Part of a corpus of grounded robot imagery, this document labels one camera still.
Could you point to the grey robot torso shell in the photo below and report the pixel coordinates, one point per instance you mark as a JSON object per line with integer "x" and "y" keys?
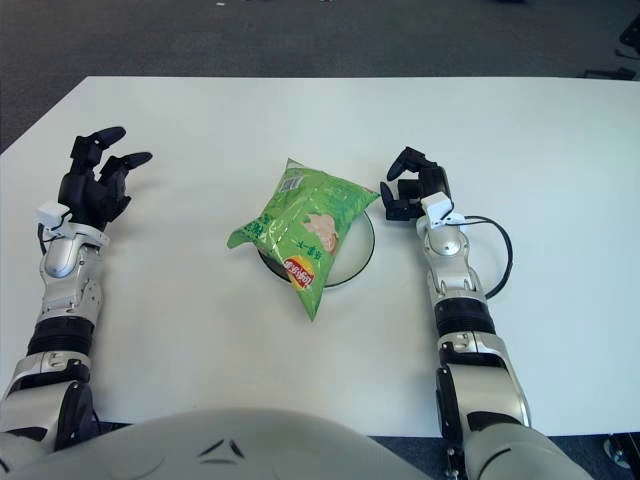
{"x": 175, "y": 450}

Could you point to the black robot stand frame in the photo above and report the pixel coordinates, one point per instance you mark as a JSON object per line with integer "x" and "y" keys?
{"x": 452, "y": 460}

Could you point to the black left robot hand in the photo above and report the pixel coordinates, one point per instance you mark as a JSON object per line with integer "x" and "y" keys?
{"x": 92, "y": 195}

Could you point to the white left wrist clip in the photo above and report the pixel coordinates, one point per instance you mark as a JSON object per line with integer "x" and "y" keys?
{"x": 52, "y": 215}

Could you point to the white plate with black rim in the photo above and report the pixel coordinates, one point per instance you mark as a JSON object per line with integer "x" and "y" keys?
{"x": 355, "y": 245}

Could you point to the black office chair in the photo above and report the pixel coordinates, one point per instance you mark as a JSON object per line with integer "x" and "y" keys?
{"x": 629, "y": 35}

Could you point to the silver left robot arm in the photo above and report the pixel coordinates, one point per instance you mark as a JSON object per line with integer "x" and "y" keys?
{"x": 62, "y": 260}

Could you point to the black metal table foot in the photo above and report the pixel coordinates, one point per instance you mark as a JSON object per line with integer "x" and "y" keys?
{"x": 625, "y": 447}

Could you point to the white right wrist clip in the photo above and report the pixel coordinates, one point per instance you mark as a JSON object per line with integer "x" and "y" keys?
{"x": 439, "y": 207}

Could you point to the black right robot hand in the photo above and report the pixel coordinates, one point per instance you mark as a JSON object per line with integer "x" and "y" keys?
{"x": 434, "y": 180}

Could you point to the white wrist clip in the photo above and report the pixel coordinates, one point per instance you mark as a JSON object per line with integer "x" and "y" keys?
{"x": 52, "y": 215}
{"x": 439, "y": 207}

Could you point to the green potato chips bag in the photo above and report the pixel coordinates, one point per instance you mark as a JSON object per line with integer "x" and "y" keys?
{"x": 310, "y": 215}

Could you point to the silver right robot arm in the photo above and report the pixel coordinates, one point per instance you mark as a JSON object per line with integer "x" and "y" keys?
{"x": 447, "y": 247}

